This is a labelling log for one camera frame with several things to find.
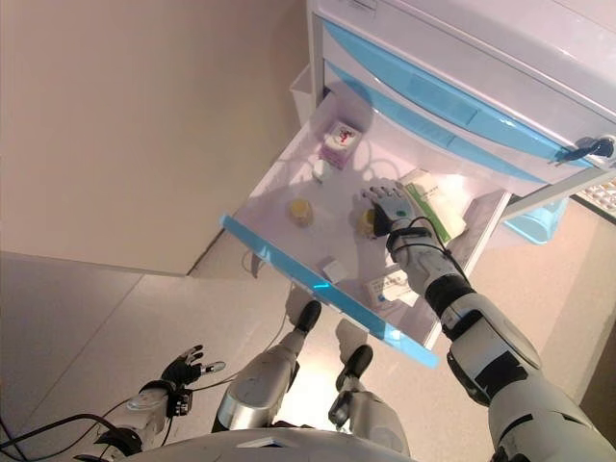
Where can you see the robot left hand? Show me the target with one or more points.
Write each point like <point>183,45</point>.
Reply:
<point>180,373</point>

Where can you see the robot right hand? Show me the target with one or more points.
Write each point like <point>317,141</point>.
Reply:
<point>397,209</point>

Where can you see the yellow capsule bottle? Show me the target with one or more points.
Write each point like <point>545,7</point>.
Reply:
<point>300,212</point>
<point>366,221</point>

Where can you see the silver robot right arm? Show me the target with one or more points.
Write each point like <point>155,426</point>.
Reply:
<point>481,337</point>

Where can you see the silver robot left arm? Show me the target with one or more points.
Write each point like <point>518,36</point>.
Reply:
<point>144,402</point>

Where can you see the pink white medicine box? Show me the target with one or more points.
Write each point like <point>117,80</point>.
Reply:
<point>339,144</point>

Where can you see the white box green stripe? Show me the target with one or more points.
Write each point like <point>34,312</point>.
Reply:
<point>433,202</point>

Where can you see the clear tubing coil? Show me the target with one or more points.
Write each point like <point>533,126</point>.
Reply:
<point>364,168</point>

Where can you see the small white box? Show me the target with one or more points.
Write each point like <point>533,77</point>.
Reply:
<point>335,270</point>

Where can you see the silver robot left leg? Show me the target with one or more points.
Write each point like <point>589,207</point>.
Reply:
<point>269,370</point>

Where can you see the silver robot leg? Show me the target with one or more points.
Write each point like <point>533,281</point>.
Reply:
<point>375,414</point>
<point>269,370</point>

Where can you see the grey robot torso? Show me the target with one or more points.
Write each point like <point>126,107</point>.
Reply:
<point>269,447</point>

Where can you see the light blue plastic bin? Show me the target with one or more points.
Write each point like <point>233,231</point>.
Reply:
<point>534,226</point>

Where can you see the white cart side bin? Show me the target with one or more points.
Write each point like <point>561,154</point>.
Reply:
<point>300,96</point>

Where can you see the white medical cart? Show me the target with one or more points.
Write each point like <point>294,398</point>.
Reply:
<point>481,29</point>

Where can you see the silver robot right leg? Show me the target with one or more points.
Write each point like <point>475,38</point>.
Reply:
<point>375,414</point>

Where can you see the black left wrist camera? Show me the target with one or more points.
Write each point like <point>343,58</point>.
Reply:
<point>182,403</point>

